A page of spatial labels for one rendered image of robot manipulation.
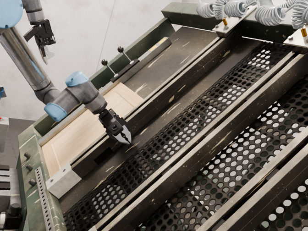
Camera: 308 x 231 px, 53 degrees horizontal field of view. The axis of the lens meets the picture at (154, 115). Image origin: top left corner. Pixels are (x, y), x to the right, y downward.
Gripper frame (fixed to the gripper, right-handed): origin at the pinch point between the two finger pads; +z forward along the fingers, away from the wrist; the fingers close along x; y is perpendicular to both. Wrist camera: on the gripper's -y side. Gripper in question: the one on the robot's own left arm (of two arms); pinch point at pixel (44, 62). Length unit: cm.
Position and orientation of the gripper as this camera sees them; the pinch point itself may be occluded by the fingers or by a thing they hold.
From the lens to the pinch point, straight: 164.7
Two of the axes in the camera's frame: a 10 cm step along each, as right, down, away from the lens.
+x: -4.9, -3.5, 7.9
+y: 8.6, -3.2, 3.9
